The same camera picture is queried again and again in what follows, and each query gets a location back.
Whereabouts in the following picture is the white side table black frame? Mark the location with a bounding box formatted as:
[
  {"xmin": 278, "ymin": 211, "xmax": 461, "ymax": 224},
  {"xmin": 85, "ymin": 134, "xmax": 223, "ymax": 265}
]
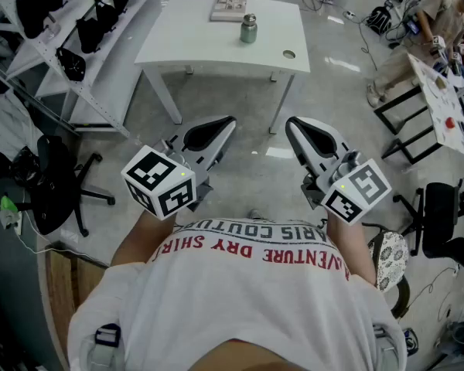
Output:
[{"xmin": 373, "ymin": 52, "xmax": 464, "ymax": 166}]

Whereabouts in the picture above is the white cloth pile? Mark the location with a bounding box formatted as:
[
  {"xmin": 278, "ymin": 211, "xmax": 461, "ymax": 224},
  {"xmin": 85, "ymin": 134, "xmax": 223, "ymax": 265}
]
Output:
[{"xmin": 0, "ymin": 90, "xmax": 44, "ymax": 162}]

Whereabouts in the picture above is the white metal shelf rack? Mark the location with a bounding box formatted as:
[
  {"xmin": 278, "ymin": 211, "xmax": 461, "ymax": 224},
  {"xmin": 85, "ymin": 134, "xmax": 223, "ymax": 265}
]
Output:
[{"xmin": 0, "ymin": 0, "xmax": 172, "ymax": 138}]

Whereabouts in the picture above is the white printed t-shirt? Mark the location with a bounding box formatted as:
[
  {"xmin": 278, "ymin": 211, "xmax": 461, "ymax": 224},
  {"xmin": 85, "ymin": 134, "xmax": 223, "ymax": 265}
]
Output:
[{"xmin": 67, "ymin": 217, "xmax": 408, "ymax": 371}]

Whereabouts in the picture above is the grey harness strap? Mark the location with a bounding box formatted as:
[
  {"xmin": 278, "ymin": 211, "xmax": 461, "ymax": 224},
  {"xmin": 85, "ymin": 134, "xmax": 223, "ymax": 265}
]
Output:
[
  {"xmin": 87, "ymin": 322, "xmax": 122, "ymax": 371},
  {"xmin": 372, "ymin": 322, "xmax": 398, "ymax": 371}
]

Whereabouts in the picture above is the green metal flask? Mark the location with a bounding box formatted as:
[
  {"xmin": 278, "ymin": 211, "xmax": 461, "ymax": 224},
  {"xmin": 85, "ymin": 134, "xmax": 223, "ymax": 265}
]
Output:
[{"xmin": 239, "ymin": 21, "xmax": 259, "ymax": 45}]

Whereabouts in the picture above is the person's left forearm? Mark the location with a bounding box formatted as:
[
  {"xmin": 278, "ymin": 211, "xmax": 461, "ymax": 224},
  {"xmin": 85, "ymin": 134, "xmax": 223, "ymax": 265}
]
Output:
[{"xmin": 110, "ymin": 206, "xmax": 179, "ymax": 268}]

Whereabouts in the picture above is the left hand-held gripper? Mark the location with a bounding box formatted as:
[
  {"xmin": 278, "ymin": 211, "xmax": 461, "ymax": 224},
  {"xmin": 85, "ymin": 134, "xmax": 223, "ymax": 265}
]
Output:
[{"xmin": 120, "ymin": 115, "xmax": 238, "ymax": 222}]

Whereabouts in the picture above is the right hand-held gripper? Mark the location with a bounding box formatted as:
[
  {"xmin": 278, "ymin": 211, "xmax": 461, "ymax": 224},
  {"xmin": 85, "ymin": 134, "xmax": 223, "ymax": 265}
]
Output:
[{"xmin": 285, "ymin": 115, "xmax": 393, "ymax": 226}]

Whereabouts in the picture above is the grey book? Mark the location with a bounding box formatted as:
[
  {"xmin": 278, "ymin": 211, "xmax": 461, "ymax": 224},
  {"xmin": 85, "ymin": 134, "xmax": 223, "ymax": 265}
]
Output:
[{"xmin": 210, "ymin": 0, "xmax": 249, "ymax": 23}]

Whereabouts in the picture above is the black backpack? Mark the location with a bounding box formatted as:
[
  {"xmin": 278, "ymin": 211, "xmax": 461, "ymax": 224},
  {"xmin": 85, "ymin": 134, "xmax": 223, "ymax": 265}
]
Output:
[{"xmin": 366, "ymin": 5, "xmax": 392, "ymax": 36}]

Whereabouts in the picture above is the person's neck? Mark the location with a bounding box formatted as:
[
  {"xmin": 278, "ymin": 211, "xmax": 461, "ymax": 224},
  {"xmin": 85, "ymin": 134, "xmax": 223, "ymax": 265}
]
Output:
[{"xmin": 184, "ymin": 337, "xmax": 295, "ymax": 371}]

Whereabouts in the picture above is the black office chair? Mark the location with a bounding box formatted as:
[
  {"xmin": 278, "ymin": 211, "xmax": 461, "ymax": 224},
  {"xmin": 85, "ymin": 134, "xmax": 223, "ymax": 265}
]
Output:
[
  {"xmin": 393, "ymin": 181, "xmax": 464, "ymax": 274},
  {"xmin": 12, "ymin": 134, "xmax": 117, "ymax": 239}
]

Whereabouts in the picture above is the person's right forearm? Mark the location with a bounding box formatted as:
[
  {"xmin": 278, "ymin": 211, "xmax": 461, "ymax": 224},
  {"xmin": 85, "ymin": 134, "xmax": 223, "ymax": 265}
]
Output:
[{"xmin": 326, "ymin": 213, "xmax": 378, "ymax": 286}]

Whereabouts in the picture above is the green plastic object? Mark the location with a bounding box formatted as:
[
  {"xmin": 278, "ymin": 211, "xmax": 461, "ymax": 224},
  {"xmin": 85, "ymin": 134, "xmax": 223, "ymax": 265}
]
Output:
[{"xmin": 0, "ymin": 194, "xmax": 19, "ymax": 214}]

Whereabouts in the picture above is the patterned stool cushion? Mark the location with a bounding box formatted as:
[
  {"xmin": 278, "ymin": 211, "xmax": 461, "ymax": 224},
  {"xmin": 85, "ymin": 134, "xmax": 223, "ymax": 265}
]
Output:
[{"xmin": 367, "ymin": 230, "xmax": 411, "ymax": 294}]

